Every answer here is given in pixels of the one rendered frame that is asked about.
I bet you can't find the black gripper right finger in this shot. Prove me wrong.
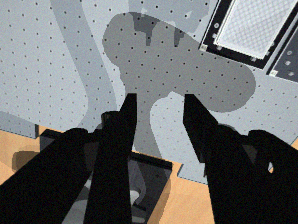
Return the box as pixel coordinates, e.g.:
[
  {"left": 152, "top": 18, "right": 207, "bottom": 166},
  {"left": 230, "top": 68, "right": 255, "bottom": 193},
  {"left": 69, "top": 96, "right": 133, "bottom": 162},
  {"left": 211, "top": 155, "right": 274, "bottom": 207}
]
[{"left": 183, "top": 94, "right": 298, "bottom": 224}]

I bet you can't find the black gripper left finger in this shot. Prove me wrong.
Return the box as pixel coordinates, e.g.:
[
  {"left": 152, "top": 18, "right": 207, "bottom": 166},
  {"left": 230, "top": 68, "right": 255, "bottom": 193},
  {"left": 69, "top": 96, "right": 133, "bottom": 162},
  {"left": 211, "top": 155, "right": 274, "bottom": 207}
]
[{"left": 0, "top": 93, "right": 137, "bottom": 224}]

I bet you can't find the black rectangular frame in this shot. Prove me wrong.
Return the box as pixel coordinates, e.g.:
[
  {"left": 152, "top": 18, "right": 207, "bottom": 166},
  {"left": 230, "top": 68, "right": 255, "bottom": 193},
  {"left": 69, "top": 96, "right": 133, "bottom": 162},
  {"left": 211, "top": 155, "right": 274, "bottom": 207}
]
[{"left": 198, "top": 0, "right": 298, "bottom": 71}]

